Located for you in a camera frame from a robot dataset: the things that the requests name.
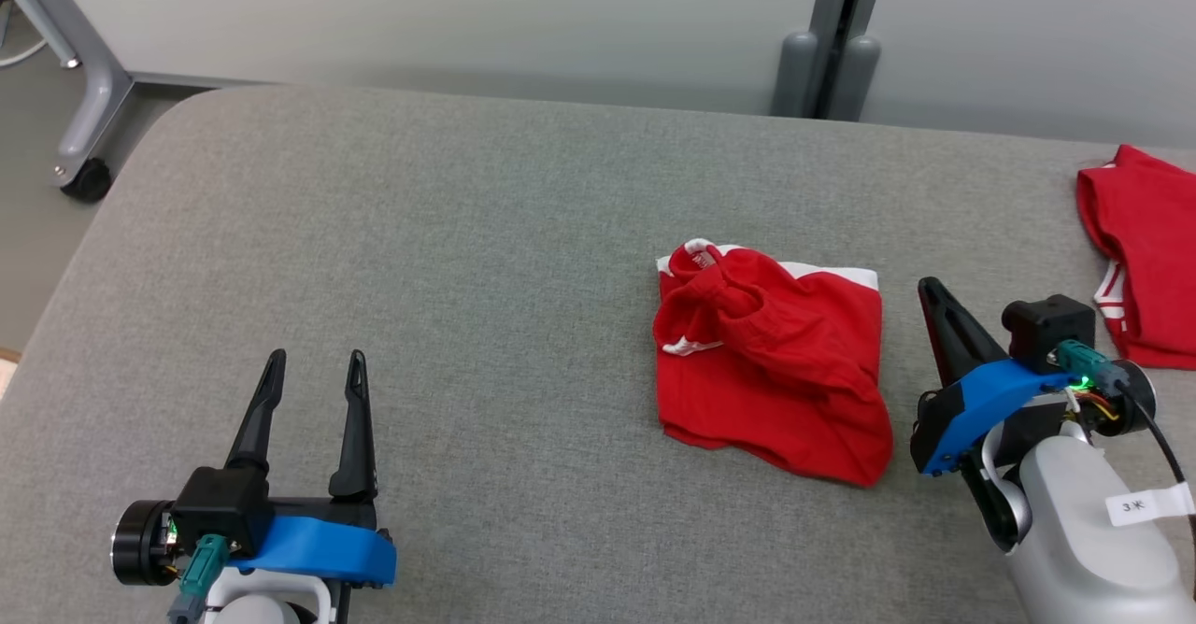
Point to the teal camera connector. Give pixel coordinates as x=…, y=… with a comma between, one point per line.
x=1089, y=364
x=201, y=573

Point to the grey rounded post foot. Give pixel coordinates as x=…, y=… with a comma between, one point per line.
x=853, y=78
x=794, y=73

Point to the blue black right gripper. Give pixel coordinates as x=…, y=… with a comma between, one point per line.
x=981, y=404

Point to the teal left camera connector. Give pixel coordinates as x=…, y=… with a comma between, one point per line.
x=201, y=573

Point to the teal right camera connector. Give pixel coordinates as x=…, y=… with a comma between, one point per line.
x=1089, y=364

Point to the black caster wheel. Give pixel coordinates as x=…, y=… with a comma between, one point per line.
x=87, y=180

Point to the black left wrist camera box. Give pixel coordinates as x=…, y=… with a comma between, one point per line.
x=220, y=507

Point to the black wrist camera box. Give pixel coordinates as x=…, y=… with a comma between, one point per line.
x=1051, y=330
x=220, y=507

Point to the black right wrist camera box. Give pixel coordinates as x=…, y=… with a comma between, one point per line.
x=1051, y=330

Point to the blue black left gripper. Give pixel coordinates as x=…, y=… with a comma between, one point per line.
x=318, y=549

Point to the red basketball jersey white sleeves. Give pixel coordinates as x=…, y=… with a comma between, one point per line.
x=1154, y=250

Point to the grey wheeled stand leg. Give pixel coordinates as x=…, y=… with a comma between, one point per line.
x=93, y=92

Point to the red shorts white stripe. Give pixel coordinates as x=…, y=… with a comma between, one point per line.
x=775, y=372

